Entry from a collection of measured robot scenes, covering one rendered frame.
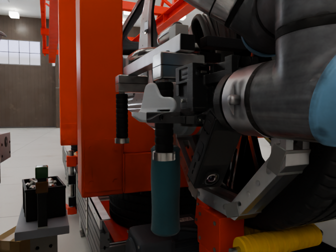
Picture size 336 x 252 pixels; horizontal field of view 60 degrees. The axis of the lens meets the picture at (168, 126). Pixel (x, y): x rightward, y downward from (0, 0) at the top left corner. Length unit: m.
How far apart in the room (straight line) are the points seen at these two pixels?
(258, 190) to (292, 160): 0.11
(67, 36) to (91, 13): 1.97
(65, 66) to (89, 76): 1.96
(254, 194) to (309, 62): 0.47
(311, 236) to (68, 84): 2.61
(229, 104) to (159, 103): 0.15
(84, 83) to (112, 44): 0.19
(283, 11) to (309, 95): 0.07
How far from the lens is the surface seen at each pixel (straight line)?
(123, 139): 0.86
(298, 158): 0.61
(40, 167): 1.06
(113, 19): 1.19
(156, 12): 7.44
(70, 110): 3.05
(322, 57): 0.23
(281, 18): 0.25
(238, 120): 0.29
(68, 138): 3.06
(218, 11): 0.37
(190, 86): 0.37
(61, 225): 1.12
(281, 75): 0.24
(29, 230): 1.12
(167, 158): 0.54
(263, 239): 0.79
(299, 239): 0.86
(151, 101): 0.43
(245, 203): 0.70
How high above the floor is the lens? 0.84
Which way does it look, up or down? 2 degrees down
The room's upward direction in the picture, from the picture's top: straight up
